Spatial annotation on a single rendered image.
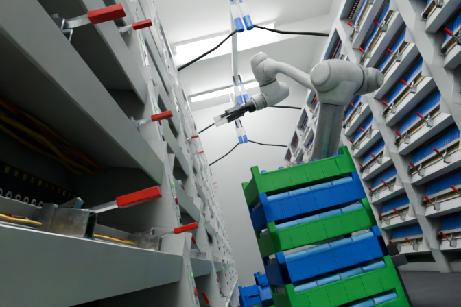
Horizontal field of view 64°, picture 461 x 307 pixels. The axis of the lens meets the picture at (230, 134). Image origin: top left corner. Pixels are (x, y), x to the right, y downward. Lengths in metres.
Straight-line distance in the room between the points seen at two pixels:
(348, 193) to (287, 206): 0.18
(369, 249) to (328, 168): 0.24
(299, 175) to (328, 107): 0.50
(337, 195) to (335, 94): 0.51
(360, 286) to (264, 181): 0.36
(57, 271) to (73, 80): 0.20
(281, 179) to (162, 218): 0.41
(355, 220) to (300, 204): 0.16
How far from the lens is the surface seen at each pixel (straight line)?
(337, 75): 1.46
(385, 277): 1.12
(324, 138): 1.51
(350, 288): 1.07
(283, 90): 2.02
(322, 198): 1.08
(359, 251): 1.09
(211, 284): 1.46
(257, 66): 1.97
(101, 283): 0.35
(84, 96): 0.42
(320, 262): 1.05
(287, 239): 1.03
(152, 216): 0.78
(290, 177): 1.06
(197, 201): 1.48
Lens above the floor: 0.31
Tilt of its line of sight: 19 degrees up
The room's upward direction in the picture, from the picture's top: 15 degrees counter-clockwise
